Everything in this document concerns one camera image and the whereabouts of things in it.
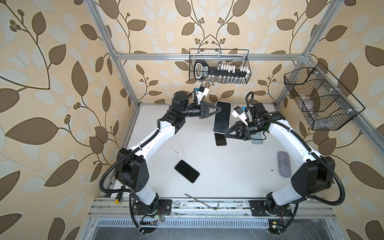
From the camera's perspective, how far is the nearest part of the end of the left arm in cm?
63

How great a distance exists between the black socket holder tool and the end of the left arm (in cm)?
27

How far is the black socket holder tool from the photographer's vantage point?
82cm
